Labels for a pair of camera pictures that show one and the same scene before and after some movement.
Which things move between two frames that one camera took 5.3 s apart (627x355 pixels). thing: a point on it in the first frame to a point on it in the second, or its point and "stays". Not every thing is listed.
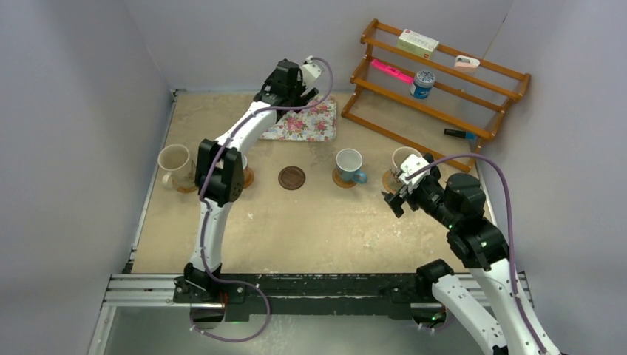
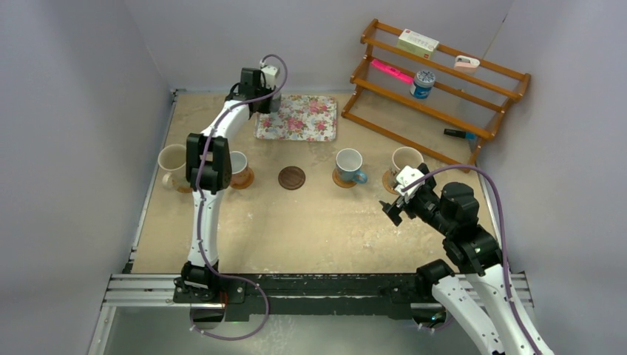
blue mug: [348, 162] stays
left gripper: [303, 95] to [266, 109]
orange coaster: [339, 181] stays
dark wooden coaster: [291, 177] stays
